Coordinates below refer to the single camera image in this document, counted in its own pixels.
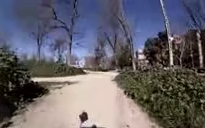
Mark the pale leaning tree trunk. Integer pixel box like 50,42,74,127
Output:
158,0,175,68

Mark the green ground cover patch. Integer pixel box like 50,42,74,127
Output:
21,59,88,78

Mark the brown building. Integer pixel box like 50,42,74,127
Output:
171,28,205,70

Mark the dark evergreen tree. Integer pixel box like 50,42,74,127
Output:
143,30,171,68

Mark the green ground cover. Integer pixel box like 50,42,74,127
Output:
113,65,205,128

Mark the dark green bush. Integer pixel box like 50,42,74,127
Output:
0,47,50,113

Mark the robot's own part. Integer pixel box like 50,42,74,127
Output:
78,111,98,128

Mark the group of bare trees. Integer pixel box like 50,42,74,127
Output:
182,0,205,70
23,0,138,72

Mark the pale sandy dirt path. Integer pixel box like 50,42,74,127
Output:
0,69,162,128

